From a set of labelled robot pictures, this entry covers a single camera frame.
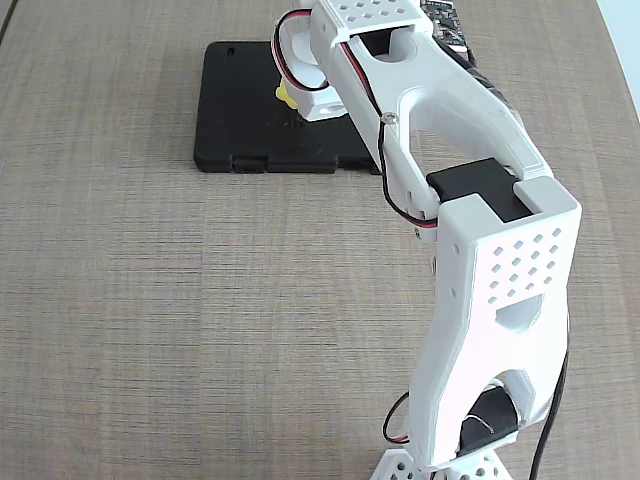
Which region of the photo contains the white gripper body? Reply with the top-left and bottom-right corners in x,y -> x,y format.
271,9 -> 348,124

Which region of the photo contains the yellow rubber duck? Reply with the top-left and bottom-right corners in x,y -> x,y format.
275,81 -> 300,109

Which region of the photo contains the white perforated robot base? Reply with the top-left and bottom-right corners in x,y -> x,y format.
372,448 -> 512,480

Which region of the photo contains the black plastic case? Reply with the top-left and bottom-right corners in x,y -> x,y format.
192,41 -> 384,176

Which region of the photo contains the red white black servo cable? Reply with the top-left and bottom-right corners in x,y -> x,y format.
272,9 -> 441,227
382,390 -> 417,446

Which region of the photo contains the green camera circuit board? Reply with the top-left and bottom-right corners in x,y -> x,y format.
418,0 -> 470,50

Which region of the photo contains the black camera cable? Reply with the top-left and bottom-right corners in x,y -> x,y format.
462,43 -> 572,480

